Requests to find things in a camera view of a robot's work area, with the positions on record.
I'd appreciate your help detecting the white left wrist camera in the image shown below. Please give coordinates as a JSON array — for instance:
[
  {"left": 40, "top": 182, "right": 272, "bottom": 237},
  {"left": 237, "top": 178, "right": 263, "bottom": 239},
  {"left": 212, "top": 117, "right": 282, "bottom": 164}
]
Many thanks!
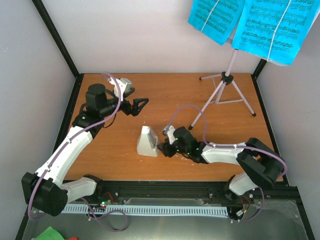
[{"left": 110, "top": 77, "right": 132, "bottom": 101}]

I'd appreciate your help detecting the black aluminium frame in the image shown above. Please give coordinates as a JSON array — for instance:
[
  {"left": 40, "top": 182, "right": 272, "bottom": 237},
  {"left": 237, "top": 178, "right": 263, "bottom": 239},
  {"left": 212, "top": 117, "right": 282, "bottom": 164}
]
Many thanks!
[{"left": 15, "top": 0, "right": 315, "bottom": 240}]

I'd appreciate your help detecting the white tripod music stand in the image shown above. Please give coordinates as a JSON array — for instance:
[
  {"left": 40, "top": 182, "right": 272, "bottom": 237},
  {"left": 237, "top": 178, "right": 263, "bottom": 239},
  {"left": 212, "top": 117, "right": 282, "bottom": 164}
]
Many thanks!
[{"left": 188, "top": 48, "right": 257, "bottom": 130}]

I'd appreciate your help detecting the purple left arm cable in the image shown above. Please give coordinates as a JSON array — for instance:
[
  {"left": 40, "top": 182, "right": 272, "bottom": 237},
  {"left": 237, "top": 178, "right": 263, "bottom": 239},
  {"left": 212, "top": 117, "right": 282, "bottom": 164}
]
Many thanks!
[{"left": 27, "top": 71, "right": 129, "bottom": 231}]

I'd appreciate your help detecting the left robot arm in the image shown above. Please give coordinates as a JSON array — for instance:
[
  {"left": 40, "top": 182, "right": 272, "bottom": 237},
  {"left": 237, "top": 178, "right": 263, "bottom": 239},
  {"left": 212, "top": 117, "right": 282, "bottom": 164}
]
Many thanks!
[{"left": 21, "top": 83, "right": 149, "bottom": 219}]

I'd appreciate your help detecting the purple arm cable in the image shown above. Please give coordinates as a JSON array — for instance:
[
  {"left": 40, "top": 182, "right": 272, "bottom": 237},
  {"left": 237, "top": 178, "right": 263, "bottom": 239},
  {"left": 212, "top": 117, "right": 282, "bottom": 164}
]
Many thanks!
[
  {"left": 27, "top": 71, "right": 129, "bottom": 231},
  {"left": 167, "top": 104, "right": 288, "bottom": 224}
]

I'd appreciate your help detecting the light blue cable duct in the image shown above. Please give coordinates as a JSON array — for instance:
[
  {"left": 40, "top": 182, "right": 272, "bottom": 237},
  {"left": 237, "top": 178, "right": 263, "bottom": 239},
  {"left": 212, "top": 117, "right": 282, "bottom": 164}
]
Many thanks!
[{"left": 62, "top": 203, "right": 228, "bottom": 218}]

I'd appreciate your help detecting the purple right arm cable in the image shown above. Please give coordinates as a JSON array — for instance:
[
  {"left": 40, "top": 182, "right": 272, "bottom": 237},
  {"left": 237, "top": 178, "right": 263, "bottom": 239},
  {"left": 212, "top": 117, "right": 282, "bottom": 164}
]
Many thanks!
[{"left": 167, "top": 104, "right": 288, "bottom": 224}]

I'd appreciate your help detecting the white metronome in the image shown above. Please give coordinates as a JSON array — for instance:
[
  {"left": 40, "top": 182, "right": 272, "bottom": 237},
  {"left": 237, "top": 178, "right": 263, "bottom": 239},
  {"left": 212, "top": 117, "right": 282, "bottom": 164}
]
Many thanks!
[{"left": 136, "top": 125, "right": 159, "bottom": 157}]

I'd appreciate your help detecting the green paper sheet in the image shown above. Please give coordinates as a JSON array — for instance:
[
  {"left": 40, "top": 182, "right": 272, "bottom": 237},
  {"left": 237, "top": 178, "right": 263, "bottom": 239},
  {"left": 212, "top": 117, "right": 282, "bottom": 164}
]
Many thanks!
[{"left": 32, "top": 226, "right": 64, "bottom": 240}]

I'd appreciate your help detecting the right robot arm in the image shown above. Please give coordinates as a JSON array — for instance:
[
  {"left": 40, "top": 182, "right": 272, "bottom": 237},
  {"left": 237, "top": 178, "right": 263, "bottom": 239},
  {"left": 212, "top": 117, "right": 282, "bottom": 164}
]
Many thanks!
[{"left": 157, "top": 125, "right": 288, "bottom": 196}]

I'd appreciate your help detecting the blue sheet music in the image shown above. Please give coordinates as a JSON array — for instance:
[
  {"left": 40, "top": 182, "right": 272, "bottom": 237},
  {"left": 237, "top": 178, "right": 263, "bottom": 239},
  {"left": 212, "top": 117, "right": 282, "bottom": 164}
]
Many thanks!
[
  {"left": 231, "top": 0, "right": 320, "bottom": 66},
  {"left": 188, "top": 0, "right": 245, "bottom": 46}
]

